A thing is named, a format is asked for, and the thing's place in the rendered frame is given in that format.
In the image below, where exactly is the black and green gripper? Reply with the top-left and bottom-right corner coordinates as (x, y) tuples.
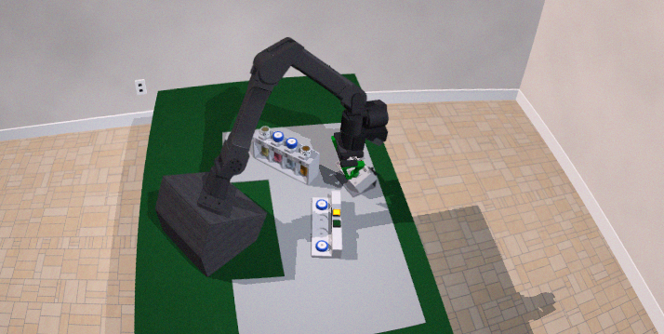
(331, 129), (365, 180)

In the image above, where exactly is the white four-tube rack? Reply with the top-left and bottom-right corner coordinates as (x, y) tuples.
(252, 129), (320, 185)

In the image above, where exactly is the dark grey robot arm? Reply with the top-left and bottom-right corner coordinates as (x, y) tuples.
(197, 37), (389, 215)

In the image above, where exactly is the blue screw cap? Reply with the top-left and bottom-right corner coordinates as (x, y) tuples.
(272, 131), (284, 142)
(316, 199), (327, 210)
(286, 138), (298, 149)
(316, 240), (328, 252)

